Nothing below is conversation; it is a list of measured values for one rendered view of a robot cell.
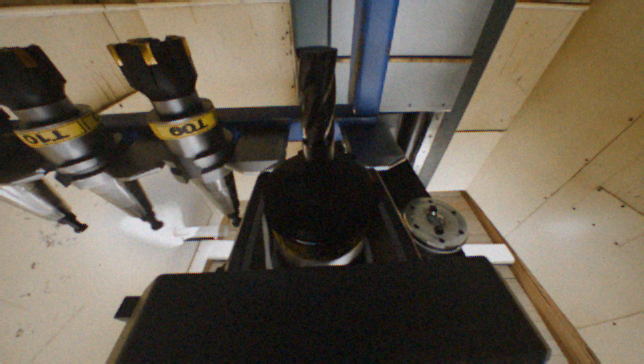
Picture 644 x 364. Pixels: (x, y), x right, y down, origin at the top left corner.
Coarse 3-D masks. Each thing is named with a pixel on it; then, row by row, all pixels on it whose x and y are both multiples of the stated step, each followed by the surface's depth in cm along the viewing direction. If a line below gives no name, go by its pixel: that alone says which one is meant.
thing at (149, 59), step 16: (112, 48) 11; (128, 48) 11; (144, 48) 11; (160, 48) 12; (176, 48) 12; (128, 64) 12; (144, 64) 12; (160, 64) 12; (176, 64) 13; (192, 64) 14; (128, 80) 13; (144, 80) 12; (160, 80) 12; (176, 80) 13; (192, 80) 14; (160, 96) 13; (176, 96) 14
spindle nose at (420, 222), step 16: (416, 208) 51; (448, 208) 51; (416, 224) 47; (432, 224) 52; (448, 224) 47; (464, 224) 47; (416, 240) 46; (432, 240) 44; (448, 240) 44; (464, 240) 44; (432, 256) 46; (448, 256) 46
